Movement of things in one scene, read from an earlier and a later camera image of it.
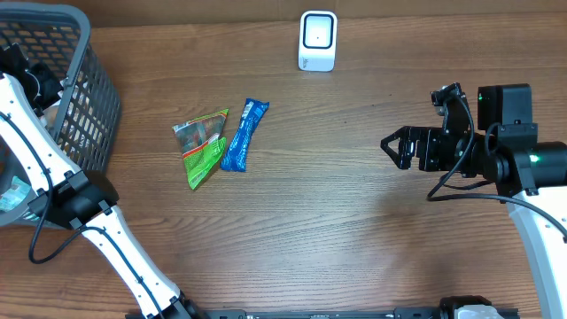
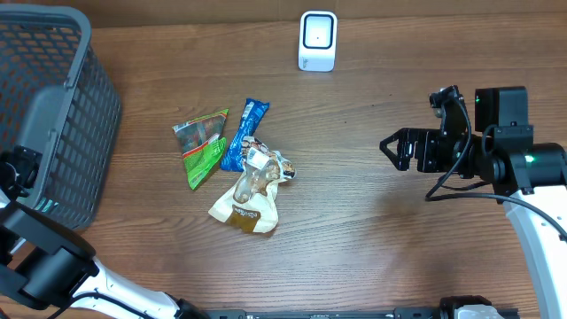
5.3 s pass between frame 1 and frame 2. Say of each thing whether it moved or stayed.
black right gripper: stayed
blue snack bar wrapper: stayed
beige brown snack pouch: moved
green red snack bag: stayed
